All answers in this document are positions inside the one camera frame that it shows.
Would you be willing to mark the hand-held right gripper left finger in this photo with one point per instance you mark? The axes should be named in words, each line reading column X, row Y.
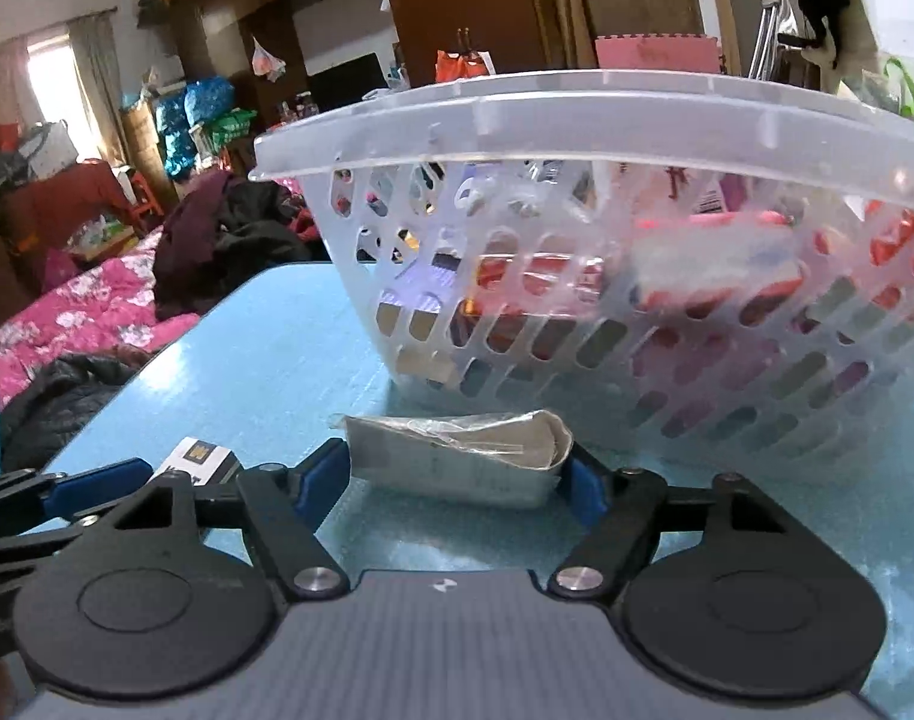
column 328, row 474

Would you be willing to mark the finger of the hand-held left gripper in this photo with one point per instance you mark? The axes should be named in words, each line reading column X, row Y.
column 97, row 489

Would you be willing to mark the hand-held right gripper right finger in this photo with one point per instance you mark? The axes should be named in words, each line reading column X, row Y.
column 583, row 484

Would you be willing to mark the small box with yellow label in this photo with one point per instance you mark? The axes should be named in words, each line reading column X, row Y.
column 200, row 459

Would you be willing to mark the plastic-wrapped grey box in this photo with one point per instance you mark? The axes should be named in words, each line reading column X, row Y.
column 457, row 457

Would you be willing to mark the white plastic basket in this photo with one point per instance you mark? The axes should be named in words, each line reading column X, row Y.
column 652, row 165

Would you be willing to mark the black padded jacket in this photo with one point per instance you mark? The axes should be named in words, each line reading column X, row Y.
column 60, row 397

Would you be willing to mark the pink floral blanket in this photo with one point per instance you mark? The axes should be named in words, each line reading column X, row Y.
column 75, row 315

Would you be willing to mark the dark purple clothing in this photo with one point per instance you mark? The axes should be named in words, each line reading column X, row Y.
column 232, row 240

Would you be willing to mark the red and white packet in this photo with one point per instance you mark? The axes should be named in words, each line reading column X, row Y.
column 716, row 262

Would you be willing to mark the red cloth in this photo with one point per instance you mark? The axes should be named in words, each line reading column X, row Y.
column 60, row 202

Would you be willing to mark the white patterned bag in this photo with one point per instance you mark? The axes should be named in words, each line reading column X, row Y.
column 48, row 150

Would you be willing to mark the blue plastic bags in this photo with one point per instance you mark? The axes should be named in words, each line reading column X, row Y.
column 194, row 120

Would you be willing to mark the black television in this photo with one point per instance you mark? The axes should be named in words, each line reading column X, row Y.
column 344, row 82

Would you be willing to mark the window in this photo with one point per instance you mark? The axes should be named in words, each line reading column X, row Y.
column 60, row 97

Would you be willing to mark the beige curtain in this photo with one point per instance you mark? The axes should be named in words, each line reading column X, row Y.
column 101, row 90

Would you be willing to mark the white and red plastic bag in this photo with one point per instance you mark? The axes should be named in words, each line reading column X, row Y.
column 268, row 60

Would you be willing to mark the orange and white plastic bag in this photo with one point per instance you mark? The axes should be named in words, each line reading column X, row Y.
column 464, row 65

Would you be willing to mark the pink foam mat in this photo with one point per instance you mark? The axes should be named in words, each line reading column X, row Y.
column 656, row 52

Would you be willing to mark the brown wooden wardrobe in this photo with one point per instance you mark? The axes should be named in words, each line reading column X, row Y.
column 442, row 0

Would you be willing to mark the green tote bag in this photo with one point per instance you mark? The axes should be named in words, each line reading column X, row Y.
column 895, row 90

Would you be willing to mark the metal walking frame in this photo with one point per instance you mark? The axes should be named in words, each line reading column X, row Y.
column 772, row 30

